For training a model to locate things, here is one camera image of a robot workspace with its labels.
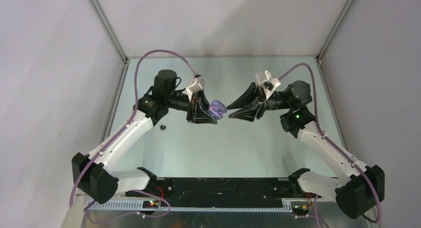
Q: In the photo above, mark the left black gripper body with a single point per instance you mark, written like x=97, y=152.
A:
x=191, y=108

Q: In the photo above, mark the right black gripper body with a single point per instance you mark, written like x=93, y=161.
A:
x=264, y=104

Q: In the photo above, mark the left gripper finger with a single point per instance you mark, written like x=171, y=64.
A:
x=201, y=116
x=201, y=98

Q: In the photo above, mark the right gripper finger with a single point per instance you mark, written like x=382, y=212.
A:
x=247, y=100
x=247, y=113

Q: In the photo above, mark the purple earbud charging case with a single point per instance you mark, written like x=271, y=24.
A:
x=217, y=104

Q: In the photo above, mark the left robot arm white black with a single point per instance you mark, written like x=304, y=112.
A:
x=95, y=174

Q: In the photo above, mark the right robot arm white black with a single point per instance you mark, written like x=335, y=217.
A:
x=356, y=187

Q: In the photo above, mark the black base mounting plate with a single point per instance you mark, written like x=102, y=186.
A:
x=229, y=193

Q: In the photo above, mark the left controller board with leds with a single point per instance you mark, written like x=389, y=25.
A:
x=151, y=204

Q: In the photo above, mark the controller board with leds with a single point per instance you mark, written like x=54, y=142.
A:
x=151, y=204
x=301, y=210

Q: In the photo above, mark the right controller board with leds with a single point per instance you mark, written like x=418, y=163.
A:
x=301, y=210

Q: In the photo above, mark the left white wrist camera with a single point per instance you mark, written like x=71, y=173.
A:
x=196, y=84

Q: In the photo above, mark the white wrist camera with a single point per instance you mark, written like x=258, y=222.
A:
x=196, y=84
x=267, y=81

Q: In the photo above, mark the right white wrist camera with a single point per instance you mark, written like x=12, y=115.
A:
x=267, y=81

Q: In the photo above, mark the grey slotted cable duct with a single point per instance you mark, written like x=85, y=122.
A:
x=136, y=205

